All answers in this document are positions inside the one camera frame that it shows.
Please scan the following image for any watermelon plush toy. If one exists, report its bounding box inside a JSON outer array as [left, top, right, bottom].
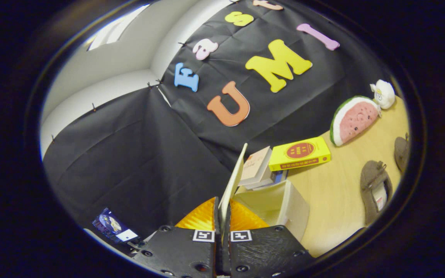
[[330, 96, 381, 147]]

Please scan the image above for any white plush toy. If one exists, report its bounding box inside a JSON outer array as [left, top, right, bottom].
[[370, 80, 396, 110]]

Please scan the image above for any large ceiling light panel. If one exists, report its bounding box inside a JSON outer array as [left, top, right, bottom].
[[87, 4, 150, 51]]

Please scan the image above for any blue printed card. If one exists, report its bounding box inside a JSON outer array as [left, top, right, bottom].
[[92, 208, 140, 244]]

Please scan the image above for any yellow book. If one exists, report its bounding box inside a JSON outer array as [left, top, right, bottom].
[[268, 136, 331, 172]]

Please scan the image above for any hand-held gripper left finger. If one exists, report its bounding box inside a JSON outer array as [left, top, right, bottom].
[[133, 196, 221, 278]]

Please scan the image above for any beige storage box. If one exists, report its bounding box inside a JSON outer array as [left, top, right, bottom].
[[219, 143, 310, 242]]

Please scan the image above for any brown fuzzy slipper shoe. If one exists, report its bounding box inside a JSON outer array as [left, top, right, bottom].
[[394, 133, 411, 173], [360, 160, 393, 225]]

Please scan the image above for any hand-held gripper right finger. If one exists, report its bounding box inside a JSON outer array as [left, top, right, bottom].
[[222, 198, 315, 278]]

